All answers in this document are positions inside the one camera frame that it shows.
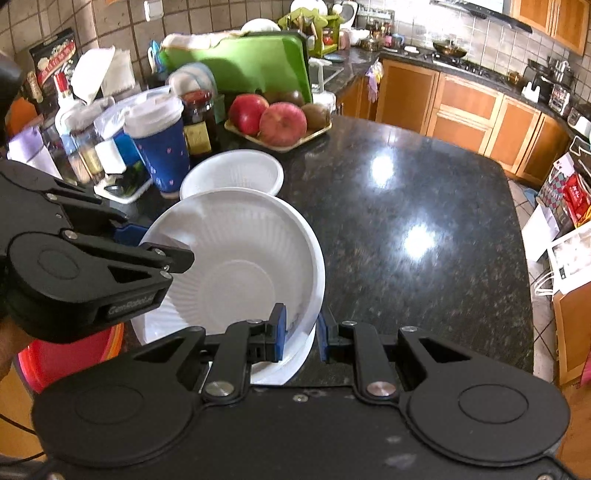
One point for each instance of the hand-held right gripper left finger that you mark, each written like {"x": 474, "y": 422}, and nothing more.
{"x": 278, "y": 334}

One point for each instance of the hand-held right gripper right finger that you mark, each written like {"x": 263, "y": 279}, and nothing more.
{"x": 324, "y": 339}

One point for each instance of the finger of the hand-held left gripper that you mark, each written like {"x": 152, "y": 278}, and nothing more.
{"x": 152, "y": 261}
{"x": 131, "y": 234}

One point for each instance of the large white plastic bowl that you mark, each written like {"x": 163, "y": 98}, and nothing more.
{"x": 291, "y": 364}

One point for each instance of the medium white plastic bowl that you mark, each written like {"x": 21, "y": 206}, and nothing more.
{"x": 240, "y": 263}

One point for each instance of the red plastic plate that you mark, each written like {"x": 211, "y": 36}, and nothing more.
{"x": 60, "y": 364}

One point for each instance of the white plates in rack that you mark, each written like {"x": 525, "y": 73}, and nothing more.
{"x": 258, "y": 26}

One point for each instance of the flat white black device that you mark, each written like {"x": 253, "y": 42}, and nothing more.
{"x": 122, "y": 182}

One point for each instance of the blue paper cup white lid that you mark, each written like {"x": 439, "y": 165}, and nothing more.
{"x": 159, "y": 147}

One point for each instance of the small white plastic bowl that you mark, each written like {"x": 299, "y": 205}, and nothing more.
{"x": 231, "y": 175}

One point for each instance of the dark sauce jar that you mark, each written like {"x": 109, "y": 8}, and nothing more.
{"x": 198, "y": 124}

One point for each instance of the clear bottle red cap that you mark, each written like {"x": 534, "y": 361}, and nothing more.
{"x": 68, "y": 106}

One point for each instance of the clear container white lid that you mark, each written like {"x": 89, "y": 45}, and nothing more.
{"x": 90, "y": 76}

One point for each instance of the red apple left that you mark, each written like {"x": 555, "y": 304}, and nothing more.
{"x": 247, "y": 113}

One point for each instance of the red apple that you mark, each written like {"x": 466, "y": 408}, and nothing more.
{"x": 247, "y": 113}
{"x": 282, "y": 124}

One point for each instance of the pale fruit tray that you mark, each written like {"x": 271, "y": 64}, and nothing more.
{"x": 281, "y": 146}

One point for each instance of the red apple right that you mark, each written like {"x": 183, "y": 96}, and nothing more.
{"x": 282, "y": 124}

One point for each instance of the dark printed gift box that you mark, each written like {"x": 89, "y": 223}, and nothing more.
{"x": 53, "y": 60}

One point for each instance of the green cutting board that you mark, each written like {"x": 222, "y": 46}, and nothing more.
{"x": 249, "y": 69}

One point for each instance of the white cloth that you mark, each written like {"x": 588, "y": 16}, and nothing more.
{"x": 198, "y": 41}

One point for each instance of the brown kiwi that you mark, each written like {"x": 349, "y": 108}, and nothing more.
{"x": 293, "y": 98}
{"x": 316, "y": 116}

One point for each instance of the white paper bag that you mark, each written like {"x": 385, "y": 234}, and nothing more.
{"x": 540, "y": 233}

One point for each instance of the clear baby bottle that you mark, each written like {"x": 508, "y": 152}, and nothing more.
{"x": 316, "y": 76}

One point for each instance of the white box clear window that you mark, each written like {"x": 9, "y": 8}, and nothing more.
{"x": 572, "y": 263}

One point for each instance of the wooden lower cabinets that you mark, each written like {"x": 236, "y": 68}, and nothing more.
{"x": 471, "y": 120}

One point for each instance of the wooden cabinets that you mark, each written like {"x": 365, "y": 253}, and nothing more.
{"x": 554, "y": 23}
{"x": 471, "y": 120}

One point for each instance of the green dish rack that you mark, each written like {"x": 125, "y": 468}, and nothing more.
{"x": 309, "y": 32}

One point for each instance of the red shopping bag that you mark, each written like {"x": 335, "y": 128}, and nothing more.
{"x": 577, "y": 198}

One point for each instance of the white rice cooker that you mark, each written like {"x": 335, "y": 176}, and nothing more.
{"x": 345, "y": 14}

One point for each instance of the gas stove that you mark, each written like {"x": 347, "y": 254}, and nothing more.
{"x": 466, "y": 64}

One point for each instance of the group of condiment bottles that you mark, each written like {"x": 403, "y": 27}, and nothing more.
{"x": 385, "y": 34}

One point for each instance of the dark wok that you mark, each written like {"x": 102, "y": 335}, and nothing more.
{"x": 450, "y": 48}

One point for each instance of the white knife holder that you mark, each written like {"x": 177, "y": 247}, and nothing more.
{"x": 532, "y": 90}

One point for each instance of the group of countertop appliances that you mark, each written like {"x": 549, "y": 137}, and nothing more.
{"x": 554, "y": 83}

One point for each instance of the range hood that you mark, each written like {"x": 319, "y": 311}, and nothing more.
{"x": 480, "y": 14}

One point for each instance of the wooden upper cabinets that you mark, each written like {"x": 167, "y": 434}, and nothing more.
{"x": 554, "y": 23}

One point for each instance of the white wall socket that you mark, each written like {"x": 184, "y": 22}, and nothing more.
{"x": 153, "y": 8}

